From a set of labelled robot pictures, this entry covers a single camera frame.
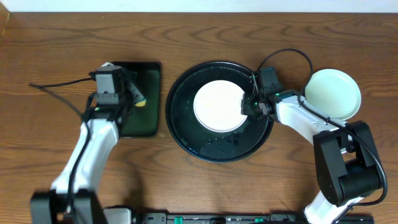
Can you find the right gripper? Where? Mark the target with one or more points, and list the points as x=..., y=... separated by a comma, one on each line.
x=247, y=106

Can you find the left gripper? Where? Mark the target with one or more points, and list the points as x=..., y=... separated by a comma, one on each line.
x=130, y=90

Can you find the green yellow sponge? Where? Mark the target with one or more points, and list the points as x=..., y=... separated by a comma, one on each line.
x=138, y=98

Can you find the white pink plate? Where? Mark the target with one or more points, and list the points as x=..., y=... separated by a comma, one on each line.
x=217, y=106

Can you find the mint plate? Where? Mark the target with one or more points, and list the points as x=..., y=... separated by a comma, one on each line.
x=334, y=92

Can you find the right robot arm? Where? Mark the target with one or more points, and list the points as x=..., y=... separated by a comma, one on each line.
x=347, y=164

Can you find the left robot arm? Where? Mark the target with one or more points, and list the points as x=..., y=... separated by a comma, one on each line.
x=73, y=192

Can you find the black rectangular tray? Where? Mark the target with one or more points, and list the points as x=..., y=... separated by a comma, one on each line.
x=143, y=121

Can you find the black round tray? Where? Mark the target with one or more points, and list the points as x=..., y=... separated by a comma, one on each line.
x=192, y=136

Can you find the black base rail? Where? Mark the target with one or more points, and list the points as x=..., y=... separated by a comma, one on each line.
x=217, y=218

